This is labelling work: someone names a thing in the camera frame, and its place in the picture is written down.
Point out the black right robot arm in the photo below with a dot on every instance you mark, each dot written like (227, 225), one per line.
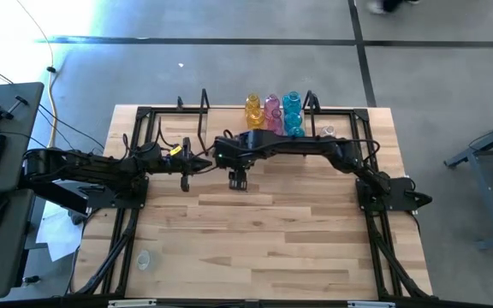
(306, 145)

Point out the yellow textured glass vase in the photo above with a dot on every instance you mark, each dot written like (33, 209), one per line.
(255, 120)

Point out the clear squat glass vase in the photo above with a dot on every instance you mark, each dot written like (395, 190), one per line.
(144, 260)

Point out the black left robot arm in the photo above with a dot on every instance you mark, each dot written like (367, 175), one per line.
(92, 164)

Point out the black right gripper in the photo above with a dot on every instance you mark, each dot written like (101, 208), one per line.
(233, 152)

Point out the black aluminium table frame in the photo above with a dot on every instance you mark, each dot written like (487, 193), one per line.
(212, 298)

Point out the dark grey desk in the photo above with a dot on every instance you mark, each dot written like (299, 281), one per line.
(15, 141)

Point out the pink tall ribbed glass vase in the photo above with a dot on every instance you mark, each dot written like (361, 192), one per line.
(275, 116)

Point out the person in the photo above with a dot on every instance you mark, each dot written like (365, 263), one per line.
(390, 5)

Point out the white label strip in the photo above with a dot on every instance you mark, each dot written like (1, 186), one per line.
(370, 304)
(131, 303)

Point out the black frame clamp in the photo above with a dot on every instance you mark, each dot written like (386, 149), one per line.
(179, 102)
(317, 104)

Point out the clear ribbed glass vase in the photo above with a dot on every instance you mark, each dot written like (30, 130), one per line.
(328, 130)

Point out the white paper sheet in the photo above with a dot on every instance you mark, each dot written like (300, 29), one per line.
(58, 235)

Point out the black support beam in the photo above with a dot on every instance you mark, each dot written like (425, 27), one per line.
(64, 199)

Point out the blue textured glass vase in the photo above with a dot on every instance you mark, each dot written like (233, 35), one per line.
(291, 102)

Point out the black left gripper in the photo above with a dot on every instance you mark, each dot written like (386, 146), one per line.
(163, 160)

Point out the yellow ribbed glass vase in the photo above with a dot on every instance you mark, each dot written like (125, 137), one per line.
(253, 101)

